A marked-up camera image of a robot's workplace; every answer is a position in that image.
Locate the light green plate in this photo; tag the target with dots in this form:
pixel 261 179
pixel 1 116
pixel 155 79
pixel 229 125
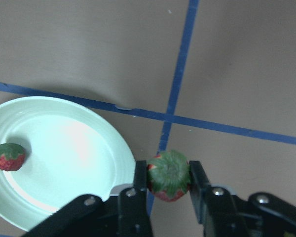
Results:
pixel 70 151

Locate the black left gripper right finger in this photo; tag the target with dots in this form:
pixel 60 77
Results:
pixel 223 214

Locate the red strawberry of pair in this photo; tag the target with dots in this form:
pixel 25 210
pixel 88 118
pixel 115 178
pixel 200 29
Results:
pixel 168 175

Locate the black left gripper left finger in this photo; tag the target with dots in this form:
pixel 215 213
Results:
pixel 124 214

